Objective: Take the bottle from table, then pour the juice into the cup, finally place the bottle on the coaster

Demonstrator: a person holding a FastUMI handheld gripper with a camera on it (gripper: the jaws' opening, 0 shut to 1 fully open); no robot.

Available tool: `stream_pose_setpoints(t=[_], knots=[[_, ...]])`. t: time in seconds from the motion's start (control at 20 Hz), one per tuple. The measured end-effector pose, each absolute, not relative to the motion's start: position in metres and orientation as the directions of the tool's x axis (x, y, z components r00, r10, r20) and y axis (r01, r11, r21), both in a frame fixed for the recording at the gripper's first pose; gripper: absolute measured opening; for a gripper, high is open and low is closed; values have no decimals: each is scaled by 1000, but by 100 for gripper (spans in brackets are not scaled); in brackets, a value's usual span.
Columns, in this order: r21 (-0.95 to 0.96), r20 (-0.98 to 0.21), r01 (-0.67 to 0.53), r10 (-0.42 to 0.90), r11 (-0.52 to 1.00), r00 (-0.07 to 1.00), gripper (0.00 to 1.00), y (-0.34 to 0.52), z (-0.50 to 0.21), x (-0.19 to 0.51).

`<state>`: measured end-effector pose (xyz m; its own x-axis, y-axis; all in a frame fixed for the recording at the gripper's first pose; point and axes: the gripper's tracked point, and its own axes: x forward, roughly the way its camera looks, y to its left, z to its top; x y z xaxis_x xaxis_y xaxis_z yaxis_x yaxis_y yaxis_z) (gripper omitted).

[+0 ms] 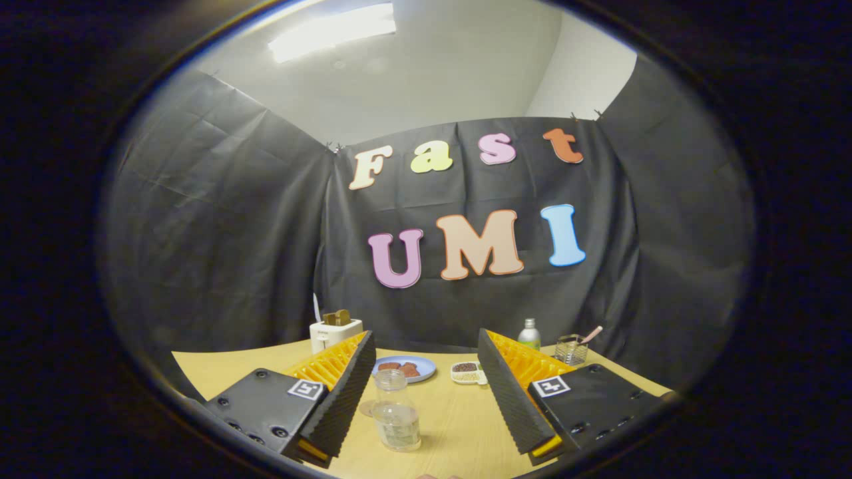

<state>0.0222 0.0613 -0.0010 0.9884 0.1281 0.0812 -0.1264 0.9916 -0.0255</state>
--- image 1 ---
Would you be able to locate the pink pen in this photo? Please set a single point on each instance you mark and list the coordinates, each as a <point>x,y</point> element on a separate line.
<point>590,334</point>

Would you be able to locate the clear plastic juice bottle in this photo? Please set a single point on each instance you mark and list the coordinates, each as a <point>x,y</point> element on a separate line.
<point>397,419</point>

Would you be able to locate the silver green-label bottle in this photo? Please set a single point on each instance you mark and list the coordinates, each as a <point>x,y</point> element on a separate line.
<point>529,336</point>

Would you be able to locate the white tray of beans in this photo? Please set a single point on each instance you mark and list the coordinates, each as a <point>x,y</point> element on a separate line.
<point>467,372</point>

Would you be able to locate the brown food piece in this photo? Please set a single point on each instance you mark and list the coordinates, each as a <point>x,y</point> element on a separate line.
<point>389,366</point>
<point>410,370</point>

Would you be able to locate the black mesh pen holder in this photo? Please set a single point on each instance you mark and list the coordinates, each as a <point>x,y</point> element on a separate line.
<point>570,351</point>

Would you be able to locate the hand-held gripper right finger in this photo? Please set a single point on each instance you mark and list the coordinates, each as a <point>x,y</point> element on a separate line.
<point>509,399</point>

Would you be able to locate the light blue plate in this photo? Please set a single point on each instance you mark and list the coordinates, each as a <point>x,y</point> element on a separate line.
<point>423,364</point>

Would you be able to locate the wooden table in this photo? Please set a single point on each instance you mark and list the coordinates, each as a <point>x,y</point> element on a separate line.
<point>459,426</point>

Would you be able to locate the white toaster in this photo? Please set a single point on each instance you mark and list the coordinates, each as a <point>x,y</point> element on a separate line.
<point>329,334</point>

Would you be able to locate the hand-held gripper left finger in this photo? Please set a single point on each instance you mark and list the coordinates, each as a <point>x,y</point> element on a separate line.
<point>346,392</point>

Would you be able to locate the brown toast slice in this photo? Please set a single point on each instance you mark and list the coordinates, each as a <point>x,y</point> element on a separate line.
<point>338,317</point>

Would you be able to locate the black backdrop cloth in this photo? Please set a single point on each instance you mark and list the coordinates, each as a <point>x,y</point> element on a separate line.
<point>266,233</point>

